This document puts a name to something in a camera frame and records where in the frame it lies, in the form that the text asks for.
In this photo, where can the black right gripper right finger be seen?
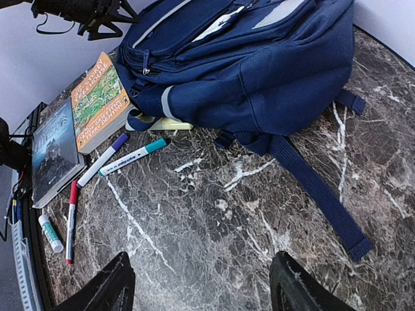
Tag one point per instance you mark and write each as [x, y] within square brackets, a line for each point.
[293, 288]

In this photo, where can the orange Treehouse book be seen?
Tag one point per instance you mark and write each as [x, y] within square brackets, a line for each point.
[100, 105]

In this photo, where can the teal capped white marker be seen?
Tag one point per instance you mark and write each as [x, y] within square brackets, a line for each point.
[133, 156]

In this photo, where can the white slotted cable duct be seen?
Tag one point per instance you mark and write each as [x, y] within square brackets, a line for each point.
[28, 289]

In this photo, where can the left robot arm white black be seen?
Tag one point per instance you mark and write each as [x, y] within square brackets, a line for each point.
[97, 18]

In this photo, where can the purple capped white marker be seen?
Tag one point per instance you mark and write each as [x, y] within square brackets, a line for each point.
[101, 160]

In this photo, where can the navy blue student backpack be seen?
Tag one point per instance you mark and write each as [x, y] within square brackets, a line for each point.
[258, 71]

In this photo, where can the dark Wuthering Heights book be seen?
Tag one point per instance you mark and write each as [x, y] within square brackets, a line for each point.
[56, 161]

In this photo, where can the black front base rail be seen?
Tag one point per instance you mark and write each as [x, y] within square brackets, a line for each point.
[21, 188]

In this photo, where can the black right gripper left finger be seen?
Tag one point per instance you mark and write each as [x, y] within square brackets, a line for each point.
[112, 288]

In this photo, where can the red capped white marker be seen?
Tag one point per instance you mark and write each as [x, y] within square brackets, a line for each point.
[71, 222]

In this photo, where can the green white glue stick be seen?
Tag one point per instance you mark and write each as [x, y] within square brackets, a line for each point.
[51, 235]

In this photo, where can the yellow highlighter pen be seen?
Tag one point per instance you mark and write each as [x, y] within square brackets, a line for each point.
[154, 124]

